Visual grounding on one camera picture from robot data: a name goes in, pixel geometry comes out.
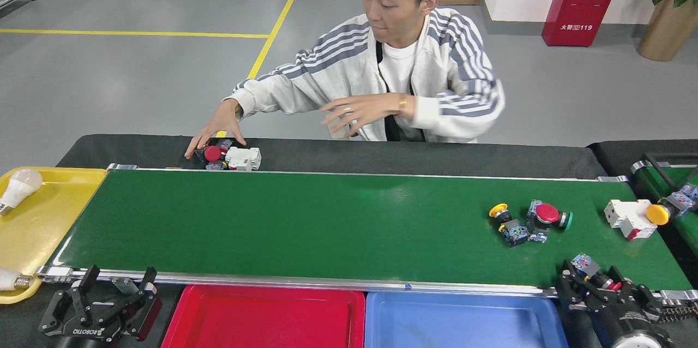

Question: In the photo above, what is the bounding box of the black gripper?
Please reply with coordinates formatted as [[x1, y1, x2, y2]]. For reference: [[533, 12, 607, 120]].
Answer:
[[555, 262, 674, 346], [38, 266, 163, 348]]

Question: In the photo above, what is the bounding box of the white circuit breaker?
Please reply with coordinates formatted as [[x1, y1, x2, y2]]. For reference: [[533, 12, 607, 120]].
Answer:
[[225, 146, 262, 172], [604, 199, 658, 241]]

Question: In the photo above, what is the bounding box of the yellow push button switch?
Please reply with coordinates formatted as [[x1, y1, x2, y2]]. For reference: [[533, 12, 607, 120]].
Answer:
[[646, 184, 698, 226], [489, 203, 529, 248]]

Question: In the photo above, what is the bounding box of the yellow plastic tray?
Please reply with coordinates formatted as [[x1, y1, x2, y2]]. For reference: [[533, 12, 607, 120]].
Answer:
[[0, 166, 108, 305]]

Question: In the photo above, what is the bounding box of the short green conveyor belt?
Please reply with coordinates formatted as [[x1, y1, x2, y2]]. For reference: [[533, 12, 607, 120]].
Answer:
[[631, 160, 698, 259]]

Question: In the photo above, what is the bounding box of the blue plastic tray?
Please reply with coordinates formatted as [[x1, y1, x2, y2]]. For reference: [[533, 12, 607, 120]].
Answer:
[[364, 291, 569, 348]]

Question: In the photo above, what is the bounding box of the red plastic tray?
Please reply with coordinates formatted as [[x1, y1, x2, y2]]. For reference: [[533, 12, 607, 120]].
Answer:
[[161, 284, 366, 348]]

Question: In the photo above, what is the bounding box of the person's right hand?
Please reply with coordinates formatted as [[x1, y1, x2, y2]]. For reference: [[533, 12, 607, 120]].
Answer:
[[184, 98, 247, 160]]

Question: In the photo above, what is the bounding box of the person's left hand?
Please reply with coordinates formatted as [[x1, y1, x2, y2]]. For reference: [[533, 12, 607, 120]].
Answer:
[[320, 94, 407, 139]]

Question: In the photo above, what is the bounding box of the white light bulb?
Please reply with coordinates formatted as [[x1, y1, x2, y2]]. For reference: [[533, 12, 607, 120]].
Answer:
[[0, 169, 43, 217], [0, 267, 32, 292]]

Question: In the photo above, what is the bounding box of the person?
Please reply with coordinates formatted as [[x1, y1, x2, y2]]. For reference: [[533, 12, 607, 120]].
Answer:
[[184, 0, 506, 160]]

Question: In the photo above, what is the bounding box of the potted plant in gold pot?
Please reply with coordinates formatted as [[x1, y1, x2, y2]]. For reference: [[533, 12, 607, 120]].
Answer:
[[634, 0, 698, 62]]

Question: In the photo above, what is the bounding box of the red fire extinguisher box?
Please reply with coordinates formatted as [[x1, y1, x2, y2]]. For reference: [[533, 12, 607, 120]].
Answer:
[[541, 0, 626, 47]]

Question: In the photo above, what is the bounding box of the black drive chain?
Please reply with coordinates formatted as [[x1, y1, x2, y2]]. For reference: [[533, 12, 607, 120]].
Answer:
[[657, 302, 698, 322]]

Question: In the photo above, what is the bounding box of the black cable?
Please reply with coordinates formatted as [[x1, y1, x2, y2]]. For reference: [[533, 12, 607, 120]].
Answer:
[[646, 153, 698, 196]]

